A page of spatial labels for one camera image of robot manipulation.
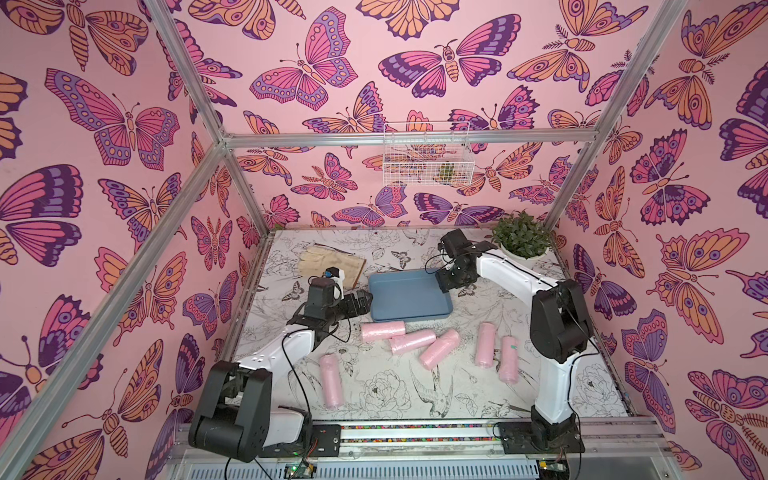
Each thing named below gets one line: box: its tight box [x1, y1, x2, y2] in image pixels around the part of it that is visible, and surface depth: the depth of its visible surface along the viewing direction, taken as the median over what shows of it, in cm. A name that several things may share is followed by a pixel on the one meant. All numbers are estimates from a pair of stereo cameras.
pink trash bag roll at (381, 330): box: [361, 320, 406, 342], surface depth 91 cm
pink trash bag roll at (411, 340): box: [390, 329, 437, 354], surface depth 89 cm
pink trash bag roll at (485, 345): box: [476, 321, 495, 369], surface depth 89 cm
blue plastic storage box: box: [368, 268, 454, 323], surface depth 104 cm
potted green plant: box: [484, 208, 554, 269], surface depth 95 cm
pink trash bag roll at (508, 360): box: [499, 335, 519, 385], surface depth 85 cm
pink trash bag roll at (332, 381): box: [320, 353, 343, 410], surface depth 83 cm
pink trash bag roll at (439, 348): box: [420, 329, 461, 371], surface depth 88 cm
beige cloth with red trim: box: [298, 243, 367, 290], surface depth 112 cm
